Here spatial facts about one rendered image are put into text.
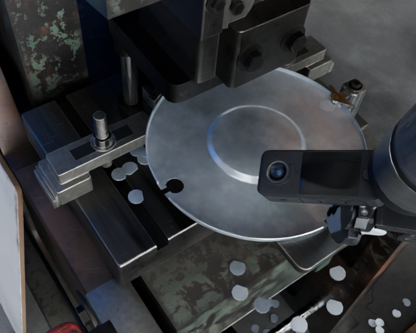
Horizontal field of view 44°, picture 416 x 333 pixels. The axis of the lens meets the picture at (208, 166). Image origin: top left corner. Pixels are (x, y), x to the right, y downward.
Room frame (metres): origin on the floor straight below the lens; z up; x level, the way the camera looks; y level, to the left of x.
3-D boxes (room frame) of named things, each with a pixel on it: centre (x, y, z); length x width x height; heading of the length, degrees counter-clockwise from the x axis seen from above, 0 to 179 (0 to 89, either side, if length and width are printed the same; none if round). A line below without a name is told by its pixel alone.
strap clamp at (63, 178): (0.42, 0.15, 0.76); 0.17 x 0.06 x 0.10; 131
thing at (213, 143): (0.43, -0.06, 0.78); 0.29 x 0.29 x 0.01
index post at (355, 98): (0.55, -0.19, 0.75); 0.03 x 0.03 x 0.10; 41
